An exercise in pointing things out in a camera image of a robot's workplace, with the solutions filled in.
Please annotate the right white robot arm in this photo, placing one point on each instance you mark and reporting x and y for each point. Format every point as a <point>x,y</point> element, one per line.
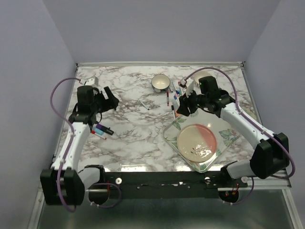
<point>270,150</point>

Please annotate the black mounting base bar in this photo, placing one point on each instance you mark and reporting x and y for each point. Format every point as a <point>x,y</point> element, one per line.
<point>161,185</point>

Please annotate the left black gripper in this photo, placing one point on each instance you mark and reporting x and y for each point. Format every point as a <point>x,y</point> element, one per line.
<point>111,102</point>

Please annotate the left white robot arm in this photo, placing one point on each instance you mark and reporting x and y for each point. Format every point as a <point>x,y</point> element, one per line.
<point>61,183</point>

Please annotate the striped cream bowl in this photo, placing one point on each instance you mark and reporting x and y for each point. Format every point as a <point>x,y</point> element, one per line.
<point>200,75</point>

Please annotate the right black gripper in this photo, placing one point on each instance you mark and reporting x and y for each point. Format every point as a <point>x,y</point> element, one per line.
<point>184,102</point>

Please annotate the dark rimmed ceramic bowl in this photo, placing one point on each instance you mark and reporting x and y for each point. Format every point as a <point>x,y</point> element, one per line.
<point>160,83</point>

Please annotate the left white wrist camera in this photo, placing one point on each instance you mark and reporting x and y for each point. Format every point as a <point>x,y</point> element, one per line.
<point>93,81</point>

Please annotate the pink and cream plate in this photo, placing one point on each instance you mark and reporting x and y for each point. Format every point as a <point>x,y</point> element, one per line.
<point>196,143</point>

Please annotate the floral rectangular tray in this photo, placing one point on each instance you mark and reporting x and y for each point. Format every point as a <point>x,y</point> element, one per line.
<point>224,133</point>

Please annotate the white pen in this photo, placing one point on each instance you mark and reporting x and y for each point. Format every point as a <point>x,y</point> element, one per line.
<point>144,105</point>

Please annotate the red thin marker left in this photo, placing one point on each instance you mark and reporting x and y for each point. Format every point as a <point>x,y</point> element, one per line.
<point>96,134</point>

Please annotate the black capped white marker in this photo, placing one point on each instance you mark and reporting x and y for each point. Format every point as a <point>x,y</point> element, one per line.
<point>173,111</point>

